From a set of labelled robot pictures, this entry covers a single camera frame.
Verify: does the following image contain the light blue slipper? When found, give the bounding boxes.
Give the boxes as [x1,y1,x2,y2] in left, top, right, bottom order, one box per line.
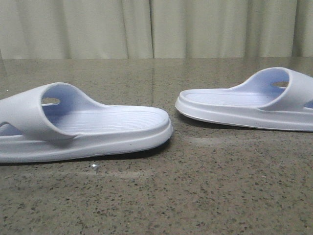
[0,82,173,163]
[176,67,313,132]

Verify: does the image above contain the pale green curtain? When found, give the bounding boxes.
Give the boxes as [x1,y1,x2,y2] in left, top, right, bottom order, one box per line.
[0,0,313,59]

